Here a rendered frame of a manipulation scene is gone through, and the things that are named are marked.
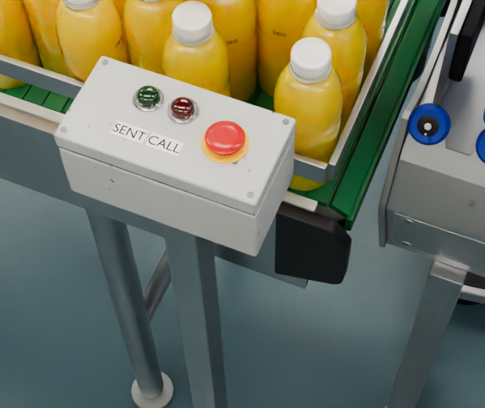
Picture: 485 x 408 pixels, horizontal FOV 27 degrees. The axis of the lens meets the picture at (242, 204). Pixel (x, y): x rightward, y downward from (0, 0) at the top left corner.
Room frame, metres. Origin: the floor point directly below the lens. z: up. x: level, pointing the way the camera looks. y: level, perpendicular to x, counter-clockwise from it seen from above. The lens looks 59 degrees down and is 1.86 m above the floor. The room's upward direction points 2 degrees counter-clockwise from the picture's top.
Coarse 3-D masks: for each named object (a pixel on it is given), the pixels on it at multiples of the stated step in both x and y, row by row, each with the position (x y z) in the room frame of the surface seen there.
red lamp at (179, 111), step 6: (174, 102) 0.55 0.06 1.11; (180, 102) 0.55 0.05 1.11; (186, 102) 0.55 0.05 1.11; (192, 102) 0.55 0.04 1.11; (174, 108) 0.55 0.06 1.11; (180, 108) 0.55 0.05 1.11; (186, 108) 0.54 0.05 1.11; (192, 108) 0.55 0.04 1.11; (174, 114) 0.54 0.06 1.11; (180, 114) 0.54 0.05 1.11; (186, 114) 0.54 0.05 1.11; (192, 114) 0.54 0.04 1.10
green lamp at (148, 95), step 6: (138, 90) 0.57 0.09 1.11; (144, 90) 0.57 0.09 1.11; (150, 90) 0.57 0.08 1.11; (156, 90) 0.57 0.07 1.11; (138, 96) 0.56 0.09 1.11; (144, 96) 0.56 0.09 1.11; (150, 96) 0.56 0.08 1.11; (156, 96) 0.56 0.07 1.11; (138, 102) 0.56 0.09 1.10; (144, 102) 0.56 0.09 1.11; (150, 102) 0.56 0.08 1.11; (156, 102) 0.56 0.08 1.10
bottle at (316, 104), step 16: (288, 64) 0.63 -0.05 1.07; (288, 80) 0.61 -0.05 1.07; (304, 80) 0.60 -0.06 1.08; (320, 80) 0.60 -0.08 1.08; (336, 80) 0.61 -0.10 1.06; (288, 96) 0.59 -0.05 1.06; (304, 96) 0.59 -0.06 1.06; (320, 96) 0.59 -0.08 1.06; (336, 96) 0.60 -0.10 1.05; (288, 112) 0.59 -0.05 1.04; (304, 112) 0.58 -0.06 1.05; (320, 112) 0.58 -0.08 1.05; (336, 112) 0.59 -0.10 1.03; (304, 128) 0.58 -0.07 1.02; (320, 128) 0.58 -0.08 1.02; (336, 128) 0.59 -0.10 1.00; (304, 144) 0.58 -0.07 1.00; (320, 144) 0.58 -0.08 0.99; (336, 144) 0.60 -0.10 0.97; (320, 160) 0.58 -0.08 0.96
